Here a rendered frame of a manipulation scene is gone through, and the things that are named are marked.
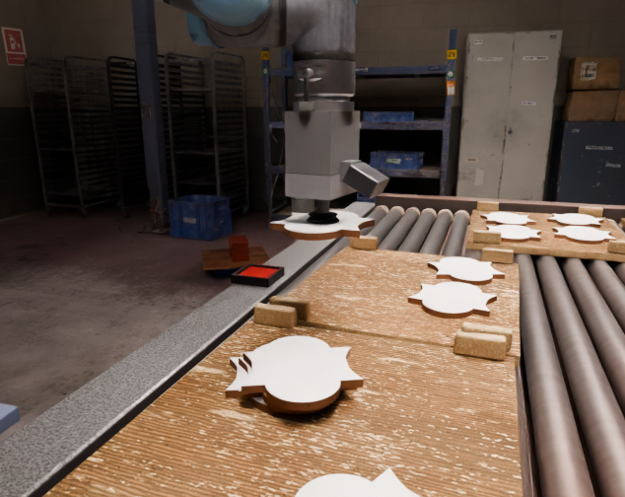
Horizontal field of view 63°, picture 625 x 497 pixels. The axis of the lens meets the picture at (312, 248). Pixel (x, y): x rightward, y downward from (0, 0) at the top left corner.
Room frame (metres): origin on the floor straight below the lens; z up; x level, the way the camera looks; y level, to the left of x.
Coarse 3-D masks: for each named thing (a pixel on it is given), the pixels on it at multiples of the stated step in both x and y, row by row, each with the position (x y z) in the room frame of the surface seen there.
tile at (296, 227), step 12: (300, 216) 0.67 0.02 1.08; (336, 216) 0.67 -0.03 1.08; (348, 216) 0.67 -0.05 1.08; (276, 228) 0.63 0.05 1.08; (288, 228) 0.60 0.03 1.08; (300, 228) 0.60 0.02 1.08; (312, 228) 0.60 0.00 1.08; (324, 228) 0.60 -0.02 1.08; (336, 228) 0.60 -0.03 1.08; (348, 228) 0.60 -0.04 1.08; (360, 228) 0.63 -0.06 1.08; (312, 240) 0.58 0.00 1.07
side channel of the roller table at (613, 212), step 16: (432, 208) 1.59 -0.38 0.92; (448, 208) 1.57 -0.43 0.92; (464, 208) 1.55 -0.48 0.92; (512, 208) 1.51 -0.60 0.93; (528, 208) 1.49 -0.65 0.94; (544, 208) 1.48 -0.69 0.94; (560, 208) 1.47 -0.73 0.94; (576, 208) 1.45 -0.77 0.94; (608, 208) 1.43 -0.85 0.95; (624, 208) 1.42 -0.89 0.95
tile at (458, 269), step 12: (432, 264) 0.90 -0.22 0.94; (444, 264) 0.89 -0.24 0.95; (456, 264) 0.89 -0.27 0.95; (468, 264) 0.89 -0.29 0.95; (480, 264) 0.89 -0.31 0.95; (444, 276) 0.84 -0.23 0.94; (456, 276) 0.82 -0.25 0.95; (468, 276) 0.82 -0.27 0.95; (480, 276) 0.82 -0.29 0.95; (492, 276) 0.83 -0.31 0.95; (504, 276) 0.84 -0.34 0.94
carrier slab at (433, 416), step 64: (192, 384) 0.49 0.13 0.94; (384, 384) 0.49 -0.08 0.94; (448, 384) 0.49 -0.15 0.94; (512, 384) 0.49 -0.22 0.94; (128, 448) 0.38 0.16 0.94; (192, 448) 0.38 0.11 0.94; (256, 448) 0.38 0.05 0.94; (320, 448) 0.38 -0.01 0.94; (384, 448) 0.38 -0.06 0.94; (448, 448) 0.38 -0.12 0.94; (512, 448) 0.38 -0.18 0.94
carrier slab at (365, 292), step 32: (352, 256) 0.98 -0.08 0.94; (384, 256) 0.98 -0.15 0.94; (416, 256) 0.98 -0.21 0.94; (448, 256) 0.98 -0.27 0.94; (320, 288) 0.79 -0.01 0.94; (352, 288) 0.79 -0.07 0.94; (384, 288) 0.79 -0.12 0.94; (416, 288) 0.79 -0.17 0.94; (480, 288) 0.79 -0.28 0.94; (512, 288) 0.79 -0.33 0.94; (320, 320) 0.66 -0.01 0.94; (352, 320) 0.66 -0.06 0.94; (384, 320) 0.66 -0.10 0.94; (416, 320) 0.66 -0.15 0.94; (448, 320) 0.66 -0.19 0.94; (480, 320) 0.66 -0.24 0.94; (512, 320) 0.66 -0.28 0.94; (512, 352) 0.56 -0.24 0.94
